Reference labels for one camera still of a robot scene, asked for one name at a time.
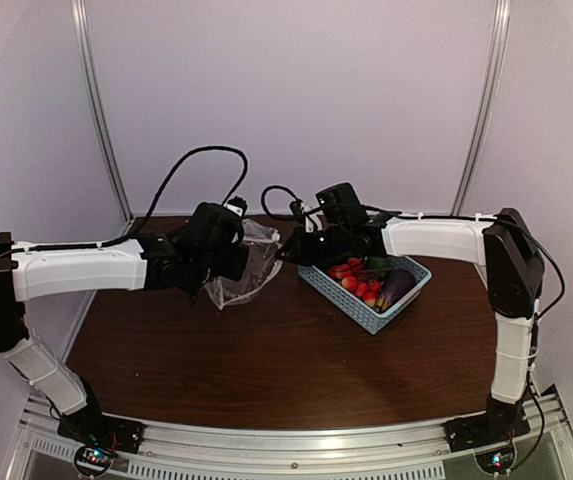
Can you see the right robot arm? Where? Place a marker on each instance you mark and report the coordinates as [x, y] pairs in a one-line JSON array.
[[500, 245]]

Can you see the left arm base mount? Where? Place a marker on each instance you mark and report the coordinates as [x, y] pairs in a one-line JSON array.
[[102, 437]]

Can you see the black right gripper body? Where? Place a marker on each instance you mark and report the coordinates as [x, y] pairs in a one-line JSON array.
[[335, 243]]

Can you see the left aluminium frame post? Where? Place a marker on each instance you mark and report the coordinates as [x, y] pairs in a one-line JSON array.
[[98, 115]]

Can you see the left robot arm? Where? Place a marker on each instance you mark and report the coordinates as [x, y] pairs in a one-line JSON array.
[[145, 262]]

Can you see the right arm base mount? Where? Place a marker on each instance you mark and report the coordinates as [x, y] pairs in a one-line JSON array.
[[490, 435]]

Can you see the purple toy eggplant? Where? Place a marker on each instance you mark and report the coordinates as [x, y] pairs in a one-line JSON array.
[[398, 283]]

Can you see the light blue plastic basket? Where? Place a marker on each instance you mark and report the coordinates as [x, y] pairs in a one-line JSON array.
[[370, 319]]

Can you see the front aluminium rail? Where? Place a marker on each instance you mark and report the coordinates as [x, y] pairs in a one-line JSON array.
[[417, 450]]

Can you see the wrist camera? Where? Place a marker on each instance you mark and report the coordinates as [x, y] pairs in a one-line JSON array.
[[237, 205], [303, 215]]

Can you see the clear zip top bag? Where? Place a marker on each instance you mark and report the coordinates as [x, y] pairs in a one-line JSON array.
[[262, 266]]

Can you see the right aluminium frame post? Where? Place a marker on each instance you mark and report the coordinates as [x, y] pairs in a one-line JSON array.
[[493, 71]]

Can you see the green toy avocado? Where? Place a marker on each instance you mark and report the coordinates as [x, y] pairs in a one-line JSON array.
[[379, 263]]

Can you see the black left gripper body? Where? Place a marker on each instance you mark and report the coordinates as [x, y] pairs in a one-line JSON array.
[[206, 269]]

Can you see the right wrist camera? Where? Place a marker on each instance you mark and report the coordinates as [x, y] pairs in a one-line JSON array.
[[303, 215]]

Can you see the aluminium frame post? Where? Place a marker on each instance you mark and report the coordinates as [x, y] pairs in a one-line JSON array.
[[493, 71], [98, 115]]

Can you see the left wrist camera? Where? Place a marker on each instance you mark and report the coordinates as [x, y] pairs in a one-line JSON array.
[[237, 205]]

